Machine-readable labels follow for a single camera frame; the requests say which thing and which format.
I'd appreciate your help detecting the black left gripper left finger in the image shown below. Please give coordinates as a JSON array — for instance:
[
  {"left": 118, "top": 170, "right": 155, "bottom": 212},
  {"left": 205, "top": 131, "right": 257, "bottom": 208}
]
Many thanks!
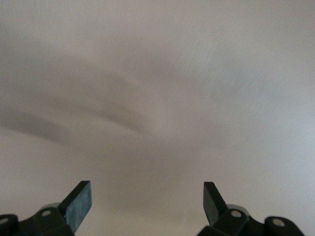
[{"left": 0, "top": 180, "right": 93, "bottom": 236}]

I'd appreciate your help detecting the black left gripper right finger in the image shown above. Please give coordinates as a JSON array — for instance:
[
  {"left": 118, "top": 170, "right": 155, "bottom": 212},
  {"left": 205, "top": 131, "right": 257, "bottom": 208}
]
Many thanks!
[{"left": 196, "top": 181, "right": 306, "bottom": 236}]

